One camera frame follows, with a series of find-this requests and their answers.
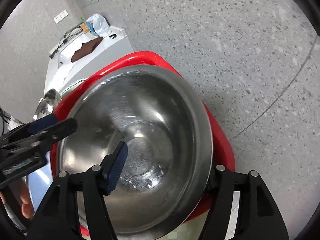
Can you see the red plastic basin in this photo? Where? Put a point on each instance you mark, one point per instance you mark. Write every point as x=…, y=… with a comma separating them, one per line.
x=222, y=142

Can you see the orange small box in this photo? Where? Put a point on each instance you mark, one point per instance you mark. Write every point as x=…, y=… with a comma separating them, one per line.
x=84, y=27

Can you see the white sink counter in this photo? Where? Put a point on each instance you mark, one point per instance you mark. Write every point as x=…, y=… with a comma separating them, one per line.
x=61, y=72

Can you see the brown folded cloth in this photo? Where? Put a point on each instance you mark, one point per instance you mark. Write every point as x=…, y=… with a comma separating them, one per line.
x=86, y=49

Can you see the left hand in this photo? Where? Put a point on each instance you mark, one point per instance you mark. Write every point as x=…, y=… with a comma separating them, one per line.
x=21, y=193

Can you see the large steel bowl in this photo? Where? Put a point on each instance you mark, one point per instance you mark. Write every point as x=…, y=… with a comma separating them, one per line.
x=136, y=149

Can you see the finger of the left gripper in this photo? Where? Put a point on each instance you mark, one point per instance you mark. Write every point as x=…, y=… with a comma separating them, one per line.
x=31, y=128
x=42, y=141

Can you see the white wall sockets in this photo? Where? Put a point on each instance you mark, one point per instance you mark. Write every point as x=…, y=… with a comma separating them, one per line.
x=60, y=16

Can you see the small steel bowl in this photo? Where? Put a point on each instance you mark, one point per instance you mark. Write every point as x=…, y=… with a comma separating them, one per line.
x=47, y=104

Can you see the blue white plastic bag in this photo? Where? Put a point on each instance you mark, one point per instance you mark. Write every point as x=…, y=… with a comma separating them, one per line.
x=98, y=26

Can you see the black hook on counter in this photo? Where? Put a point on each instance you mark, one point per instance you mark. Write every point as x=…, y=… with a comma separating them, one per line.
x=113, y=36

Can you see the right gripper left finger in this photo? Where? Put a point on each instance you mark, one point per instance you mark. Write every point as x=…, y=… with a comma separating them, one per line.
x=57, y=216

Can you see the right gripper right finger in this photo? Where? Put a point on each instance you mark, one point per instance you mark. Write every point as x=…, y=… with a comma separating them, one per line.
x=258, y=215

